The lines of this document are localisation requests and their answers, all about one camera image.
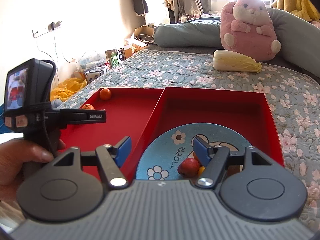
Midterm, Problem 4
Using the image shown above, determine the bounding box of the yellow tomato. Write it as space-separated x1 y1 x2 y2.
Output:
198 166 205 176

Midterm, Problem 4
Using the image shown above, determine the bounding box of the large red tomato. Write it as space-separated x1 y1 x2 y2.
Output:
177 158 200 178

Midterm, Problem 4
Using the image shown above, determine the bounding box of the orange tangerine with stem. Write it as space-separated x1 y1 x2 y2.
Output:
81 104 95 110

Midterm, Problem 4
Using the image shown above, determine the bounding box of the person left hand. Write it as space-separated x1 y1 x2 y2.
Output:
0 139 54 202

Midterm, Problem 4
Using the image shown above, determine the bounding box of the yellow plastic bag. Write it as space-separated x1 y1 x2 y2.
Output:
50 77 87 102

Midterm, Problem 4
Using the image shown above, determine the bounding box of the blue cartoon tiger plate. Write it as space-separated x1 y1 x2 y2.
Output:
136 123 251 180

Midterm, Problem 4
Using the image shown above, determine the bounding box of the left red tray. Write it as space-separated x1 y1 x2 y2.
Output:
58 87 164 181

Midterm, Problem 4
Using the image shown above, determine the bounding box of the red tray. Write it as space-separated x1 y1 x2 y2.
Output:
58 87 164 181
120 87 284 180

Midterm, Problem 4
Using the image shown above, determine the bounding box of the right red tray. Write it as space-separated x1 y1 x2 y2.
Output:
120 87 284 180

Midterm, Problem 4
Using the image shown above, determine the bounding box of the white printed carton box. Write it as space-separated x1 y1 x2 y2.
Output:
85 66 108 83

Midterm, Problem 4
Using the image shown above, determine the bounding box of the floral quilted bedspread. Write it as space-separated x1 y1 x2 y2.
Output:
62 49 319 231

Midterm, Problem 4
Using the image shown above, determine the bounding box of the plush napa cabbage toy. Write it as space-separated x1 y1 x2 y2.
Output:
213 50 262 73

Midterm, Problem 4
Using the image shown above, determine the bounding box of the green white carton box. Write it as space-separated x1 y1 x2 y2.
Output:
111 49 125 68

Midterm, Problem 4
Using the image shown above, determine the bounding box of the open brown cardboard box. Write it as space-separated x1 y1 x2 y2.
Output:
130 25 154 53

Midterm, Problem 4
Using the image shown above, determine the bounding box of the pink white plush hamster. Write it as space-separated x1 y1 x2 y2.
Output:
220 0 281 62

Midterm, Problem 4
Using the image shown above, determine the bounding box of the grey-green duvet roll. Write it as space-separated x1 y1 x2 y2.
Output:
153 3 319 77

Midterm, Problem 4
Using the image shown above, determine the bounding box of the yellow plush toy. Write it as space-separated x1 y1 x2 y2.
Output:
271 0 319 22

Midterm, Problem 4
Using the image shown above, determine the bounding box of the black camera with screen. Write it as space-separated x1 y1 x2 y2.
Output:
3 59 56 133

